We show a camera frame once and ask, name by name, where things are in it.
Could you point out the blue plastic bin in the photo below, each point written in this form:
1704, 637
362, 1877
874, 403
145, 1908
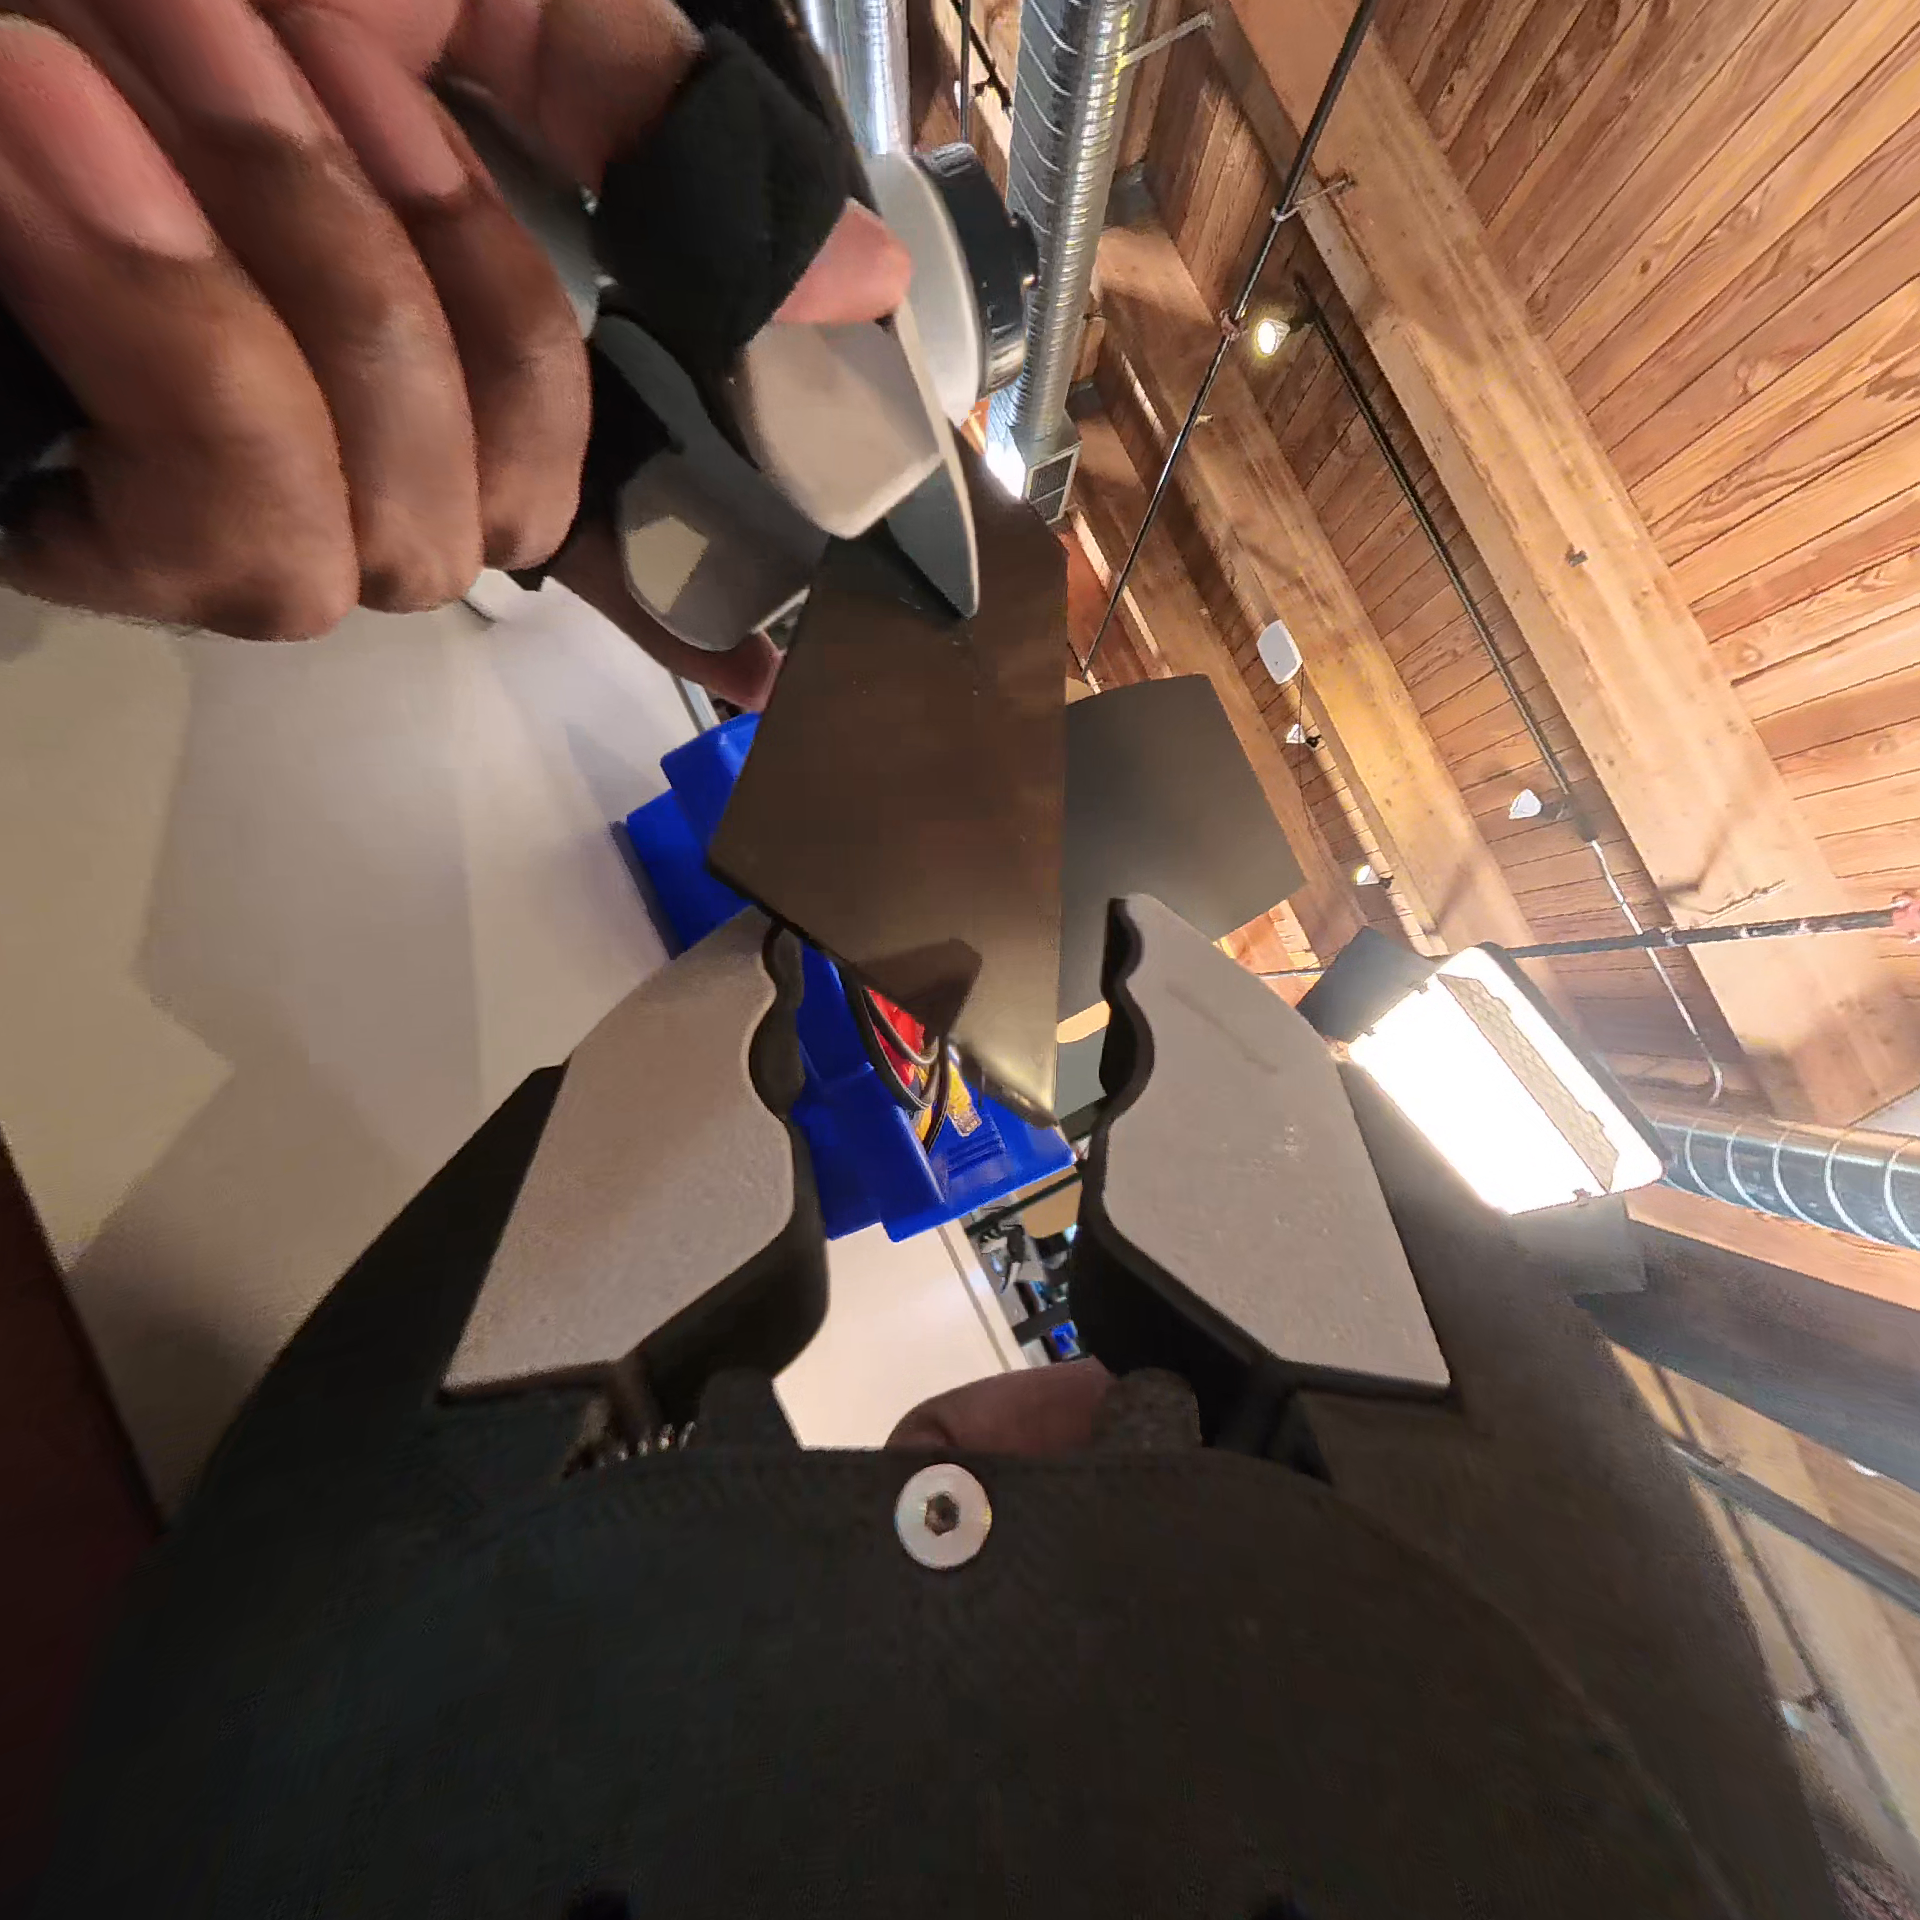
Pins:
870, 1155

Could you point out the person's left hand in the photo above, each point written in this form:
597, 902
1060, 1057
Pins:
225, 301

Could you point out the black plate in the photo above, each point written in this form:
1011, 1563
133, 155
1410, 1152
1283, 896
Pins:
901, 781

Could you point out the silver spiral duct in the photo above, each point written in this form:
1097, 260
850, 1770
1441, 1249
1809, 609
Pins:
1798, 1185

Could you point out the silver duct with vent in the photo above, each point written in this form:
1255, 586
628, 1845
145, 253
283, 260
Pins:
1072, 225

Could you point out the red plastic block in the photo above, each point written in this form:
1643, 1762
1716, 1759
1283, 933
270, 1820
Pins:
901, 1043

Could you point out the white ceiling access point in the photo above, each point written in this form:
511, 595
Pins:
1282, 646

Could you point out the studio light panel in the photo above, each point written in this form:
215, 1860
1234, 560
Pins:
1487, 1082

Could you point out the black board wooden frame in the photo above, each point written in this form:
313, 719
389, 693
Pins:
1185, 811

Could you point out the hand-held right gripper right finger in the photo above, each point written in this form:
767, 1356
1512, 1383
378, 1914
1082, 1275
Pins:
1276, 1200

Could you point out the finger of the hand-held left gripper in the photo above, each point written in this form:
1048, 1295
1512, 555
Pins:
953, 362

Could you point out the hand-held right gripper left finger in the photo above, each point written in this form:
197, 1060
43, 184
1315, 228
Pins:
628, 1200

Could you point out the metal ceiling rod red tag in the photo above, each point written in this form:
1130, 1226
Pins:
1724, 933

